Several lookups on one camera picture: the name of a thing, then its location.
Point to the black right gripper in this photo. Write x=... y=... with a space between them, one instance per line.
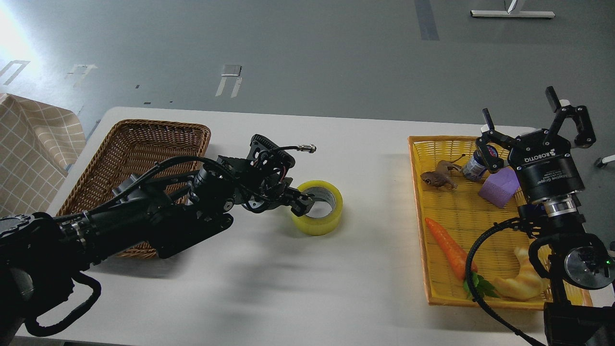
x=545 y=166

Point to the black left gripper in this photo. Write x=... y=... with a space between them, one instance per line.
x=262 y=178

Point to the yellow tape roll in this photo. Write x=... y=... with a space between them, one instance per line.
x=328 y=207

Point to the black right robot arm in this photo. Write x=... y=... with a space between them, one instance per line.
x=562 y=250

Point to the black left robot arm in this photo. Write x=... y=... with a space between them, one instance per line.
x=46 y=291

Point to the white caster foot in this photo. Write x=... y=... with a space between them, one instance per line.
x=604 y=161

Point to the small dark jar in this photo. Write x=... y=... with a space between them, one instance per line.
x=476 y=167

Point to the yellow plastic basket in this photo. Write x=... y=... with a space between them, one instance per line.
x=465 y=216

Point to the brown toy animal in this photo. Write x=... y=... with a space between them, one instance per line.
x=440 y=176

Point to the orange toy carrot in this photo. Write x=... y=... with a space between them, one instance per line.
x=455 y=254

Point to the toy croissant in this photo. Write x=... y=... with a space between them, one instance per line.
x=526 y=284

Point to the white metal stand base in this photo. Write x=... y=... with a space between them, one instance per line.
x=512 y=10

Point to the brown wicker basket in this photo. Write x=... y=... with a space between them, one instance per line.
x=125 y=158

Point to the beige checkered cloth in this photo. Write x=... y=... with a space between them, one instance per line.
x=37 y=144

